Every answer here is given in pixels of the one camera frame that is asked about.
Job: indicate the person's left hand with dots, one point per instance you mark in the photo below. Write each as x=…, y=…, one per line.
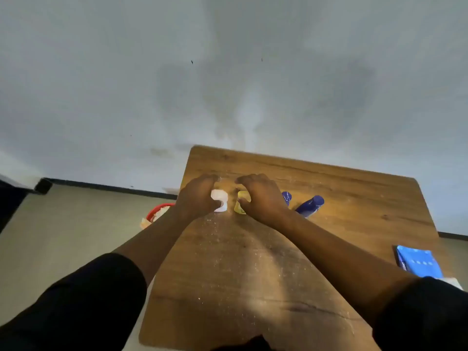
x=197, y=199

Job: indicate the person's right hand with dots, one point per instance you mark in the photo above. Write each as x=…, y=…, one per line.
x=265, y=201

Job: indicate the dark blue bottle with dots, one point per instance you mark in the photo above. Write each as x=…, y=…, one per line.
x=287, y=197
x=310, y=206

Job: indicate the white bottle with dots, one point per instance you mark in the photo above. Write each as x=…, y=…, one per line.
x=220, y=201

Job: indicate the yellow bottle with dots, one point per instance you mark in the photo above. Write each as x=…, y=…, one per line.
x=239, y=208

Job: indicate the blue wet wipes pack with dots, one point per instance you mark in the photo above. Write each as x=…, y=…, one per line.
x=418, y=261

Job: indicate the person's left forearm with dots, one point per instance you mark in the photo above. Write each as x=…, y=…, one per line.
x=153, y=237

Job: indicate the person's right forearm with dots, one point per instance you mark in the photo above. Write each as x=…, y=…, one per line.
x=347, y=259

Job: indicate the person's black clothing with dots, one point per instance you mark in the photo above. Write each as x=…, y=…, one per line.
x=73, y=307

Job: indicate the red bowl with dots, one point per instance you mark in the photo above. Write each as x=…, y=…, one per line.
x=155, y=212

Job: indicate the orange white paper scrap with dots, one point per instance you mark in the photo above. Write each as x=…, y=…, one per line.
x=145, y=223

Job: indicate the wooden table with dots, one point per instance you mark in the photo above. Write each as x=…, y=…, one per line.
x=347, y=201

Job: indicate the black floor block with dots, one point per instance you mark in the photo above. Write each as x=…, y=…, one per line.
x=44, y=186

